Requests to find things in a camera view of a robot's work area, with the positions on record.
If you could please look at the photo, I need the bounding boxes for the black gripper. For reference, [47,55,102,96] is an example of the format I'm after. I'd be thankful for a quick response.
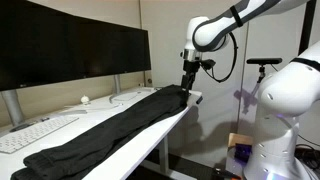
[181,60,202,92]

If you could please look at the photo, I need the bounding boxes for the black jean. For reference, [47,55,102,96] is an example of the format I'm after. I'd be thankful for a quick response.
[10,84,191,180]

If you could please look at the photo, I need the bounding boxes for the silver monitor stand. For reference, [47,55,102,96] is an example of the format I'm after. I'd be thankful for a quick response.
[109,73,148,104]
[0,89,26,127]

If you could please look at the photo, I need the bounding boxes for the black computer monitor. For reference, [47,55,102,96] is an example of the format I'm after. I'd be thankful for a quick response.
[0,0,87,92]
[83,14,152,79]

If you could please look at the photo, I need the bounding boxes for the small brown cardboard box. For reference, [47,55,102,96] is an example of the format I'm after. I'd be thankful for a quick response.
[227,132,255,158]

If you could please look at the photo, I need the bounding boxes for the blue electronic box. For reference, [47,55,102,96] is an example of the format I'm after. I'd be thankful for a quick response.
[234,143,252,164]

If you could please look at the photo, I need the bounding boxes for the red black hand tool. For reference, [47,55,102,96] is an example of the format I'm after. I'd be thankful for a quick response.
[212,167,242,180]

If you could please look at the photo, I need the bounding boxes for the small white ball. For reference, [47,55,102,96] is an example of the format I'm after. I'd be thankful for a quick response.
[80,94,91,105]

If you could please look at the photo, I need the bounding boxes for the white flat trackpad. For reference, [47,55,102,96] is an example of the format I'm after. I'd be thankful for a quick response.
[59,109,88,117]

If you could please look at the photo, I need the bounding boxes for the black vertical pole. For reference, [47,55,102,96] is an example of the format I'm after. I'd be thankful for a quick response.
[297,0,318,56]

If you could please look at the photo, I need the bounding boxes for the white keyboard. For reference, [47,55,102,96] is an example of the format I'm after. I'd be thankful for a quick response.
[0,114,80,155]

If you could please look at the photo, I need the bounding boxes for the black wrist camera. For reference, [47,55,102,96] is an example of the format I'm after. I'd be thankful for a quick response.
[200,59,217,71]

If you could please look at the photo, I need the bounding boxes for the white wall outlet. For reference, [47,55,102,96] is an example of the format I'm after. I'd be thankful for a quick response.
[138,78,153,87]

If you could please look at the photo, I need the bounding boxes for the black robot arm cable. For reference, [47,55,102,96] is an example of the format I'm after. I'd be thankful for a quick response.
[201,31,239,84]

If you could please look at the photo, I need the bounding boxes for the white desk leg frame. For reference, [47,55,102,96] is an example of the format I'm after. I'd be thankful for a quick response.
[139,134,198,180]

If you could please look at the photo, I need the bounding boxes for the black camera tripod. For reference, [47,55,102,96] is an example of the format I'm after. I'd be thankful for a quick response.
[255,64,267,85]

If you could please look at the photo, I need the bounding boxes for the black bar camera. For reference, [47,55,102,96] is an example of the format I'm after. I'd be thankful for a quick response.
[246,57,283,65]

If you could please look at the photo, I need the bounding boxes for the black floor cables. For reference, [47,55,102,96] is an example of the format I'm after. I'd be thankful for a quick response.
[294,133,320,171]

